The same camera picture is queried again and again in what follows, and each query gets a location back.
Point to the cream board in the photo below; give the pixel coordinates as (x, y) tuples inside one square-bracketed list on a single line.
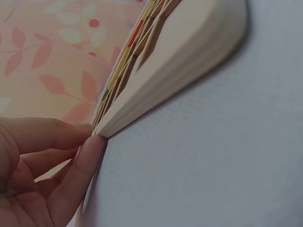
[(189, 61)]

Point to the person's left hand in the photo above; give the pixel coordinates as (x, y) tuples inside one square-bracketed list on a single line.
[(21, 194)]

